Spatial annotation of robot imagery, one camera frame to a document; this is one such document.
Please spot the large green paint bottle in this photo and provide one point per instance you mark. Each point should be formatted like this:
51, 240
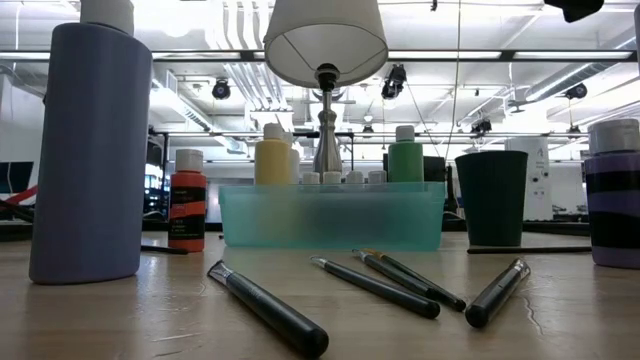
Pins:
405, 162

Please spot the long thin dark paintbrush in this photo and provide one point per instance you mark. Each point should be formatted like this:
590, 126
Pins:
530, 249

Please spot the small pink paint bottle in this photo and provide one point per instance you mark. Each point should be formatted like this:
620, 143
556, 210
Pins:
354, 177

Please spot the small dark red paint bottle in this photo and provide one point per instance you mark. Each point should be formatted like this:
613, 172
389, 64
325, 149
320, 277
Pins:
331, 177

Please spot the small brown paint bottle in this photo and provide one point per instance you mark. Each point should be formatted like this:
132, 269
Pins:
310, 178

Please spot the large yellow paint bottle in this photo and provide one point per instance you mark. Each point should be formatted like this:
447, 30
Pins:
272, 162

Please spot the small purple paint bottle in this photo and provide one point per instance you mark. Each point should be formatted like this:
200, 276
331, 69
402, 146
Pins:
612, 200

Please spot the small orange-red paint bottle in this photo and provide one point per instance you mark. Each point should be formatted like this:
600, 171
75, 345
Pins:
186, 182

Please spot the large lavender blue paint bottle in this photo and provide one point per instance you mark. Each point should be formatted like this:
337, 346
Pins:
90, 150

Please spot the black overhead beam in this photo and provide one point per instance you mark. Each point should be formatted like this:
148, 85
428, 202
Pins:
507, 55

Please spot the white cylindrical appliance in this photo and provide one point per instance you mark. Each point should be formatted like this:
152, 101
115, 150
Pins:
541, 180

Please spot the dark green plastic cup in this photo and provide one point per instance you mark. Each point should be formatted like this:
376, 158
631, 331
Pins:
492, 200

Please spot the white shade silver table lamp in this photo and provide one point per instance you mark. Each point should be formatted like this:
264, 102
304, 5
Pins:
325, 30

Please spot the translucent teal plastic tray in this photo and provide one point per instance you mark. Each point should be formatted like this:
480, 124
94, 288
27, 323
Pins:
330, 220

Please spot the black paintbrush wide silver ferrule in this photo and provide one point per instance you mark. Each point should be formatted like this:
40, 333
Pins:
270, 310

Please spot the dark background monitor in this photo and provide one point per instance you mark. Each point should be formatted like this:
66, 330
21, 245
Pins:
20, 175

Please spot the silver ceiling duct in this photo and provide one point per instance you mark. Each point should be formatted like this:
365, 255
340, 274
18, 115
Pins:
550, 86

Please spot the black ceiling camera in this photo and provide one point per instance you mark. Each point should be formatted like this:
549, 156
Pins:
221, 90
395, 82
481, 126
576, 91

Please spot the black metal table frame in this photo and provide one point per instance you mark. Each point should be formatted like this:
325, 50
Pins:
555, 229

